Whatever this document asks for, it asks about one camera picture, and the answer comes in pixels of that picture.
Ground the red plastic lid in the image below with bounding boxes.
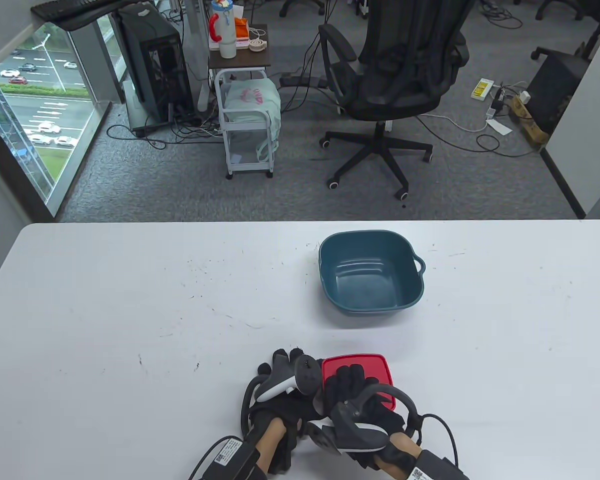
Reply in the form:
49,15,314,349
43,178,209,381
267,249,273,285
321,353,397,412

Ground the person's left hand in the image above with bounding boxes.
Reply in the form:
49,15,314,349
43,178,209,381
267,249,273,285
250,348,326,476

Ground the white floor cable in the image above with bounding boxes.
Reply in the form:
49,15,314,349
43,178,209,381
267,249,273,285
420,112,488,133

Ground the person's left forearm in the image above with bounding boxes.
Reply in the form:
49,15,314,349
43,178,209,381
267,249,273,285
252,417,290,480

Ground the black chair base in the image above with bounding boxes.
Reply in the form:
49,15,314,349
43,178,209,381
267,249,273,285
280,0,326,18
535,0,585,21

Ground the white desk leg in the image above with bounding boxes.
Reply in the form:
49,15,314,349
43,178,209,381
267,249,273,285
185,0,211,113

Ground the black floor cable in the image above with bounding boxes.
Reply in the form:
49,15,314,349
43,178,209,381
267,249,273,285
417,115,535,158
106,117,225,151

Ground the pale green bag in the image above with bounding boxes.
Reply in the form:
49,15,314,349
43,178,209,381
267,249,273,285
221,80,282,163

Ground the brown cardboard box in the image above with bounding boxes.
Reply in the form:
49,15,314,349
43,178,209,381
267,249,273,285
509,95,550,148

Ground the black power strip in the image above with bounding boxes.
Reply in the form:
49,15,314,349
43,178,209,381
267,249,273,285
280,72,330,90

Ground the white tumbler with red handle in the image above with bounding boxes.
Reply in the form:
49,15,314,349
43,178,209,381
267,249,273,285
209,0,238,60

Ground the glass window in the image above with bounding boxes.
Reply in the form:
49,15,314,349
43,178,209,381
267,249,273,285
0,22,111,217

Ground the white cart with wooden top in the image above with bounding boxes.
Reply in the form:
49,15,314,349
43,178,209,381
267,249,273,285
208,24,275,180

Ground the black computer tower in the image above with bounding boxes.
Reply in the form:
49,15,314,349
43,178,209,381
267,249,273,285
116,4,193,132

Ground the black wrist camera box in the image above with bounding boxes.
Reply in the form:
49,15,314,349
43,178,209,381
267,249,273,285
200,436,260,480
405,449,470,480

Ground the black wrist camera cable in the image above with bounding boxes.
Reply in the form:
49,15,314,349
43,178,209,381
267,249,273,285
187,435,230,480
419,413,460,471

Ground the black and white controller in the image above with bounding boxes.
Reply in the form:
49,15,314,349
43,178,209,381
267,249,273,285
307,382,420,456
242,352,325,441

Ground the black keyboard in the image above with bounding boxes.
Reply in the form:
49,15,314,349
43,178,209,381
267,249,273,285
30,0,130,22

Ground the teal plastic basin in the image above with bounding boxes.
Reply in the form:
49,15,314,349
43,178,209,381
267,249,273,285
319,230,426,316

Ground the person's right hand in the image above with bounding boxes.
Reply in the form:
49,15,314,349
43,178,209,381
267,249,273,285
325,364,421,471

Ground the black office chair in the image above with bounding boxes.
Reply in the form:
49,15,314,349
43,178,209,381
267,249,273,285
531,0,600,63
319,0,471,202

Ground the black cabinet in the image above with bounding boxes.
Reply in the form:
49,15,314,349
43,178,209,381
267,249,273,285
527,52,593,136

